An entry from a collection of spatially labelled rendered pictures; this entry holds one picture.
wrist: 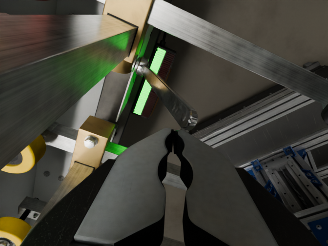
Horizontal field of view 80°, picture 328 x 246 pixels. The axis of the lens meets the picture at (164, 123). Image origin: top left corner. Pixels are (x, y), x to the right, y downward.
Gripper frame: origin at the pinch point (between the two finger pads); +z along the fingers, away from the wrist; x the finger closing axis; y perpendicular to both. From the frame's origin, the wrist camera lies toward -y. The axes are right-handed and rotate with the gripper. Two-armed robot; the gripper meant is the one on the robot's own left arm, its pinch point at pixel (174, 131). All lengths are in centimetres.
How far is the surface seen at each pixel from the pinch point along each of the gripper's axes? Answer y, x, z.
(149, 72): -1.0, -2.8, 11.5
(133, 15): -6.8, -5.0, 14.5
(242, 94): 31, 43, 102
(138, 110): 13.0, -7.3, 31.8
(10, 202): 44, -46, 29
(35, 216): 35, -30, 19
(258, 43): 2, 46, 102
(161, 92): -0.8, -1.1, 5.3
